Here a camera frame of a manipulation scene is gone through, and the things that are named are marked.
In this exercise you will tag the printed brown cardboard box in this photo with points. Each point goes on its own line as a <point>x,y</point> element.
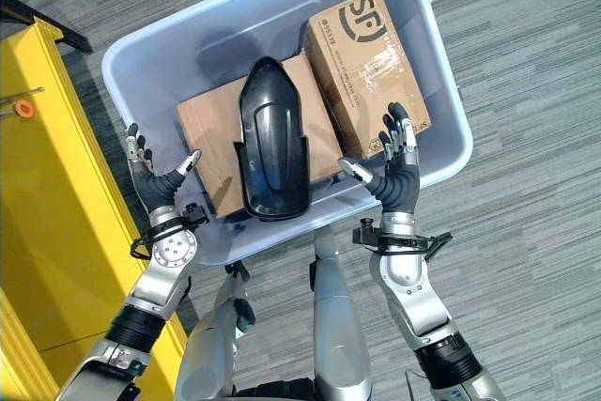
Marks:
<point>371,72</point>

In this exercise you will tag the black sole-shaped plastic part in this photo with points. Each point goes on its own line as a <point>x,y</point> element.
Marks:
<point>271,147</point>

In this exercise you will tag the robot right silver leg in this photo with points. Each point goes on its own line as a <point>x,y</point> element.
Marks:
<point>333,316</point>

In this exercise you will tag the orange round cap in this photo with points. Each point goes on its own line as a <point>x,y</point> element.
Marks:
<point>24,108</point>

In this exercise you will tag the pale blue plastic box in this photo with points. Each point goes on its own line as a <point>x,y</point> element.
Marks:
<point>300,91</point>

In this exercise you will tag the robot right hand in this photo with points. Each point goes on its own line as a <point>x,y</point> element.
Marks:
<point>398,180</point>

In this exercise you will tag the plain brown cardboard box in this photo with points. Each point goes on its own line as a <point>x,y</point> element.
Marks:
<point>225,138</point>

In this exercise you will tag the robot left silver arm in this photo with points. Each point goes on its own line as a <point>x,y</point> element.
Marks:
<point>141,297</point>

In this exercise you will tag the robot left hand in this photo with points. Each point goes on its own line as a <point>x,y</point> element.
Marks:
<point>152,184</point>

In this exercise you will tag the robot right silver arm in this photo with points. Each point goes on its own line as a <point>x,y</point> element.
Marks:
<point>422,297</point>

